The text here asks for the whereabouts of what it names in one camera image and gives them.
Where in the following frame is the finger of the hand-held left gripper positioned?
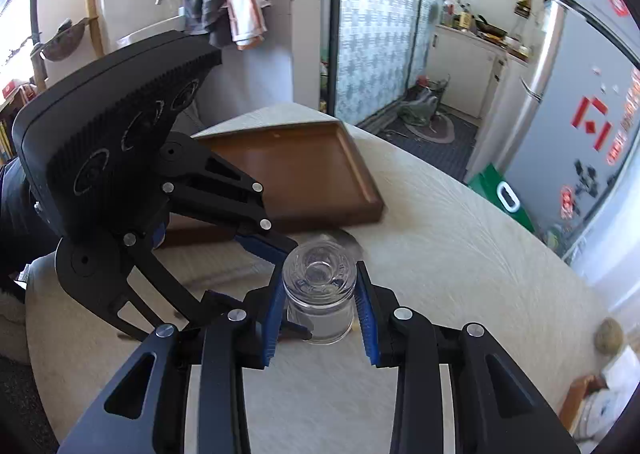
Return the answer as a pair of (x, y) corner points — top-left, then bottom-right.
(102, 233), (248, 342)
(160, 131), (301, 267)

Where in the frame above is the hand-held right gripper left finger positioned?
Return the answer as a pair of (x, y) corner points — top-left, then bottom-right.
(57, 281), (288, 454)

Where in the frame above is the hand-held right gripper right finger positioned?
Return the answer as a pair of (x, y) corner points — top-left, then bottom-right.
(354, 261), (583, 454)

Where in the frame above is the clear glass cup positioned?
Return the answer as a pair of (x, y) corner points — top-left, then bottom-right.
(281, 243), (358, 346)

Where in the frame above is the dark wooden tray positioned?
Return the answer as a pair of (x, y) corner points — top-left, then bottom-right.
(165, 120), (385, 247)

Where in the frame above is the white sink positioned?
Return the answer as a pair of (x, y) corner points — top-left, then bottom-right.
(116, 17), (188, 48)

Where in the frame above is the wooden plank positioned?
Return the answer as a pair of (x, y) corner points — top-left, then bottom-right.
(85, 0), (106, 58)

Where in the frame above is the green box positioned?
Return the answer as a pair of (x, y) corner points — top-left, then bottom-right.
(467, 163), (536, 235)

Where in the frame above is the oval floor mat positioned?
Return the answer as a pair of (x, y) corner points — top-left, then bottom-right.
(400, 109), (457, 145)

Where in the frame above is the green bag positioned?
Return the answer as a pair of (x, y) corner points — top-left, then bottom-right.
(397, 87), (441, 125)

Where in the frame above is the brown potato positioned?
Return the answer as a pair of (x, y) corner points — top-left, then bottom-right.
(595, 318), (624, 351)

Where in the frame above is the patterned sliding door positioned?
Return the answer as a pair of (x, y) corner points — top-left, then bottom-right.
(335, 0), (451, 125)

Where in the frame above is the stack of white cups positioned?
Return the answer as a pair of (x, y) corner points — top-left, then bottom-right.
(574, 349), (640, 441)

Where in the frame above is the white kitchen cabinet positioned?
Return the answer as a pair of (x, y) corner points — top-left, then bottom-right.
(430, 24), (506, 117)

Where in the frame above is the silver refrigerator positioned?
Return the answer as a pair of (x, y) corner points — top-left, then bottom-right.
(502, 0), (640, 287)

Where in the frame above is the black wok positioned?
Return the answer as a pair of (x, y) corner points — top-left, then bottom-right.
(475, 17), (507, 36)

